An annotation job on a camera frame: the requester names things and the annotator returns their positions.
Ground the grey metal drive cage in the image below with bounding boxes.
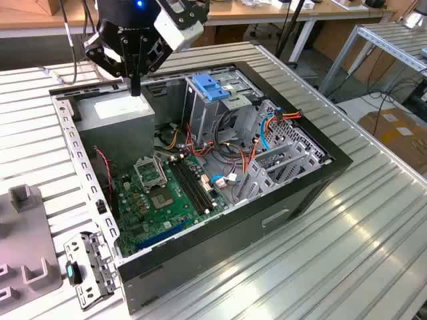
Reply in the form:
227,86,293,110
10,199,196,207
181,70,264,145

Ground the yellow wire bundle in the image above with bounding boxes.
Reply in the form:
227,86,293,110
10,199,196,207
162,128,183,151

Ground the black PC case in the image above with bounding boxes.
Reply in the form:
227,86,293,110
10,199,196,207
49,61,354,316

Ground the wooden desk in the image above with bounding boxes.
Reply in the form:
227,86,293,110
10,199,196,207
0,0,398,63

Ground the blue plastic bay latch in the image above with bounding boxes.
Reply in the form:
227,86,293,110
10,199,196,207
192,73,231,101

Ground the metal card retention bracket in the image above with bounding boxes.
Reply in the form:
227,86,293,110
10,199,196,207
63,231,121,313

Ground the green motherboard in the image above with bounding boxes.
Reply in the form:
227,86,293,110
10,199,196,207
111,155,231,257

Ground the black RAM slot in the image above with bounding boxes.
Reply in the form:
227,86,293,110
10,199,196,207
177,159,211,211
181,159,215,209
168,161,203,216
172,160,207,214

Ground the metal socket cover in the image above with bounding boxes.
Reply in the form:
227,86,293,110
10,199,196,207
133,155,167,193

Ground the metal slatted side table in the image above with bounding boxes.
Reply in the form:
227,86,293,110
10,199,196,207
318,21,427,97

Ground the coloured power wire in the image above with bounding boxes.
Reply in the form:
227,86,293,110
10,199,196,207
274,108,303,123

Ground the black tripod pole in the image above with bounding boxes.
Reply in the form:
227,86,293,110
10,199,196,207
276,0,306,59

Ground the large brown cardboard box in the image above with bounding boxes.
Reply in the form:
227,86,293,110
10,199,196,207
358,108,427,169

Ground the grey part rack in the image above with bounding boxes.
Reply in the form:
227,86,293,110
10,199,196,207
0,185,64,303

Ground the blue black bracket latch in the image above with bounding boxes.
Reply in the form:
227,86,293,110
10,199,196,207
65,261,83,286

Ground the blue expansion slot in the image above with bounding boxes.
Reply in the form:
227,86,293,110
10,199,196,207
135,222,184,251

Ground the blue data wire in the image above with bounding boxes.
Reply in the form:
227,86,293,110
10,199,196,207
259,107,281,151

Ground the red black fan wire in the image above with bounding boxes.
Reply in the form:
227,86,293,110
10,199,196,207
95,148,116,201

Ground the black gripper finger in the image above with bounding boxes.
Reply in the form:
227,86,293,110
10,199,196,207
135,39,169,97
82,31,136,97

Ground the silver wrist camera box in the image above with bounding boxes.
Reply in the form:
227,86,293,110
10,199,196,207
153,0,211,54

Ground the small brown box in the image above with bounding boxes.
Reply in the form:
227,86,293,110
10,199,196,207
33,0,67,16

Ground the black wire bundle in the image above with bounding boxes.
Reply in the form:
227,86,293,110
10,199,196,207
213,108,243,157

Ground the grey power supply unit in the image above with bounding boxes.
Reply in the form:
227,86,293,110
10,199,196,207
75,90,156,171

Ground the orange wire bundle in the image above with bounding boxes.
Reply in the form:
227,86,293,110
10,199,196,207
185,123,216,157
240,131,264,174

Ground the CPU socket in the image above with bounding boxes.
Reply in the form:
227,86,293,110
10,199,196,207
149,189,175,211

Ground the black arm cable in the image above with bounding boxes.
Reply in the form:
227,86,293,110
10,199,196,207
81,0,97,36
55,0,78,86

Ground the grey metal disk bay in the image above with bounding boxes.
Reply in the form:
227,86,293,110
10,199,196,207
233,99,334,205

